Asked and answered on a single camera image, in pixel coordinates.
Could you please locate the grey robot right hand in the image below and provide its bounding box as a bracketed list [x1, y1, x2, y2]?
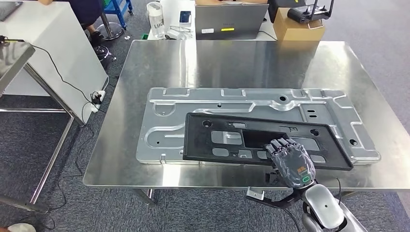
[264, 137, 317, 189]

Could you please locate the black plastic plate bracket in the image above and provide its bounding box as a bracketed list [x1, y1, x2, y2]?
[182, 112, 354, 171]

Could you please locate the steel workbench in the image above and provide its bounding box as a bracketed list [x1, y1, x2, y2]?
[82, 39, 410, 205]

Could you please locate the stamped metal panel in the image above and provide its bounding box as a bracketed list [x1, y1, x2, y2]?
[135, 87, 382, 165]

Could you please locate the cardboard box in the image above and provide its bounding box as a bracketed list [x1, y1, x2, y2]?
[273, 7, 326, 42]

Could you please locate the black remote controller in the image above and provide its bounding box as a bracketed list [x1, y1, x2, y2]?
[287, 0, 336, 24]

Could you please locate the grey laptop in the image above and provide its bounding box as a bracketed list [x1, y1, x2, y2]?
[194, 3, 270, 41]

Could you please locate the clear water bottle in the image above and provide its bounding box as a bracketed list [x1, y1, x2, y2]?
[146, 1, 165, 40]

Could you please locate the white power strip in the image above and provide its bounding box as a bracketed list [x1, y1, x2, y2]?
[90, 90, 106, 113]

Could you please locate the chrome stool base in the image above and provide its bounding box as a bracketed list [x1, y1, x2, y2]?
[96, 13, 126, 41]

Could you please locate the blue cart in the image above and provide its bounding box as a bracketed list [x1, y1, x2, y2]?
[102, 0, 133, 30]

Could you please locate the white cabinet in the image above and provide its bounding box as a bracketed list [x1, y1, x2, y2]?
[0, 0, 110, 126]

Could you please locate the person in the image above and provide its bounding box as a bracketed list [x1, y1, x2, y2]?
[38, 0, 111, 61]
[6, 223, 36, 232]

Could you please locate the steel side table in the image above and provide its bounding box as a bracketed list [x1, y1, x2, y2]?
[0, 40, 85, 212]

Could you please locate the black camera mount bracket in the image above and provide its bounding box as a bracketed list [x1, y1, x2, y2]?
[245, 188, 305, 209]

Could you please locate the black power cable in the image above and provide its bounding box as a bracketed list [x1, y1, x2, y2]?
[30, 44, 97, 106]

